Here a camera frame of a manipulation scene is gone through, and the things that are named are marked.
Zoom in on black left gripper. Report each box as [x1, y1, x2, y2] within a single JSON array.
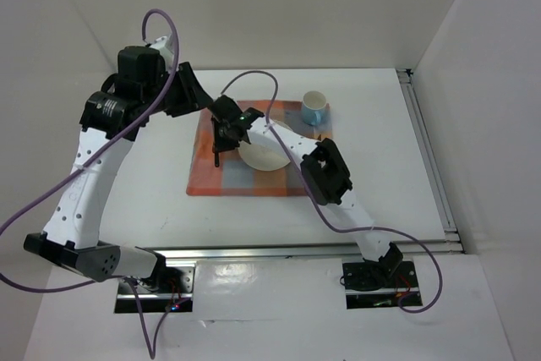
[[142, 61, 214, 118]]

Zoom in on cream round plate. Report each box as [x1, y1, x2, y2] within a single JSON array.
[[238, 141, 291, 172]]

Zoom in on checkered orange blue cloth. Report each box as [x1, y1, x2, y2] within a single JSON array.
[[186, 100, 332, 197]]

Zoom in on light blue mug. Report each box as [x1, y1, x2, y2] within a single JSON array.
[[301, 90, 328, 127]]

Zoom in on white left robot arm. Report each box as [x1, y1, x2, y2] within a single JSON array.
[[24, 36, 212, 293]]

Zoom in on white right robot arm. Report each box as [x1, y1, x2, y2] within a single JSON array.
[[186, 96, 403, 291]]

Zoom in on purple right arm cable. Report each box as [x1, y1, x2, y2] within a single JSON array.
[[219, 70, 443, 315]]

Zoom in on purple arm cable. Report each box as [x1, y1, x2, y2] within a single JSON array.
[[219, 70, 443, 315], [0, 8, 183, 360]]

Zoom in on aluminium table edge rail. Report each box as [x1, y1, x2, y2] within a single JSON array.
[[151, 230, 465, 262]]

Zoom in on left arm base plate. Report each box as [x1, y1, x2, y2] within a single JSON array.
[[113, 260, 195, 315]]

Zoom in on aluminium side rail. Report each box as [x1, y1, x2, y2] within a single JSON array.
[[396, 68, 461, 242]]

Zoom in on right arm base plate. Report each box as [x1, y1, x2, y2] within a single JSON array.
[[339, 260, 423, 309]]

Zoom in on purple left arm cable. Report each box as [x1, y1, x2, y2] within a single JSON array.
[[0, 8, 183, 360]]

